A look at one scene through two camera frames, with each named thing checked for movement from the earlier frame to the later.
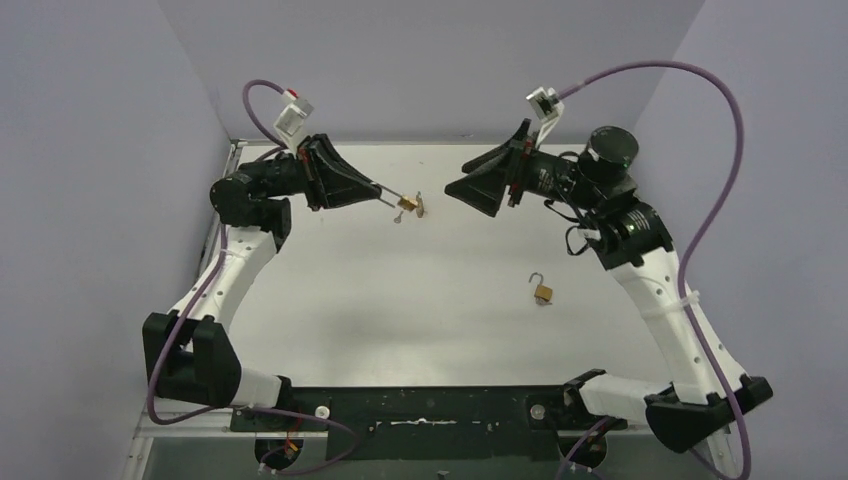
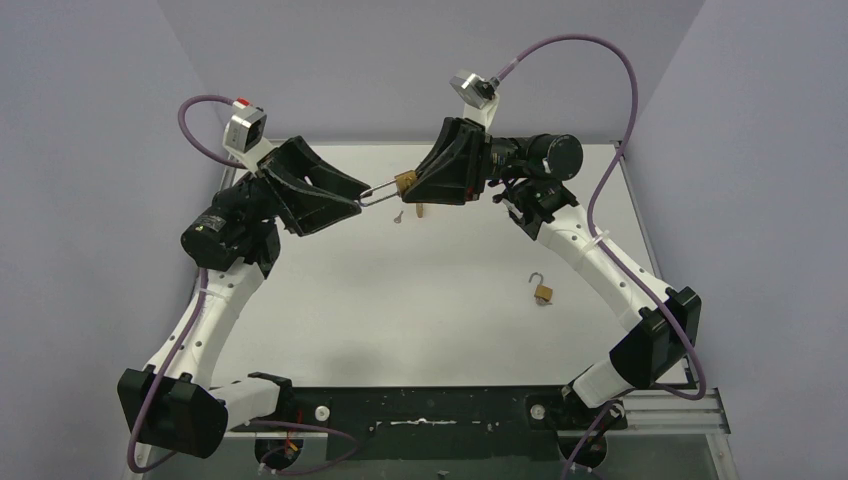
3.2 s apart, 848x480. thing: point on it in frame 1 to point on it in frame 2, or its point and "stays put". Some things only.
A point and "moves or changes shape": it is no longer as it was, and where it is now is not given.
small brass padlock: [542, 292] stays put
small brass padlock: [407, 203] moves or changes shape
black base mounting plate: [434, 423] stays put
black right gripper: [484, 189] to [457, 162]
